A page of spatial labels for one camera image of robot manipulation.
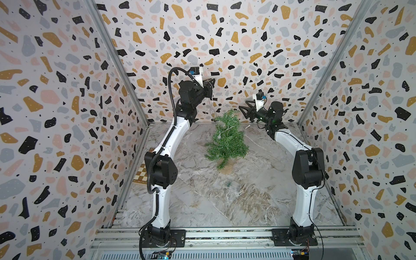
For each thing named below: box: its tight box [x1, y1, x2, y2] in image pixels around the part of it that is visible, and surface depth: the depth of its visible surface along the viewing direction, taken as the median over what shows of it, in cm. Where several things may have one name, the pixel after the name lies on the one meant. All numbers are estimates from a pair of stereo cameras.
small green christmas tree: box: [204, 109, 249, 175], surface depth 77 cm
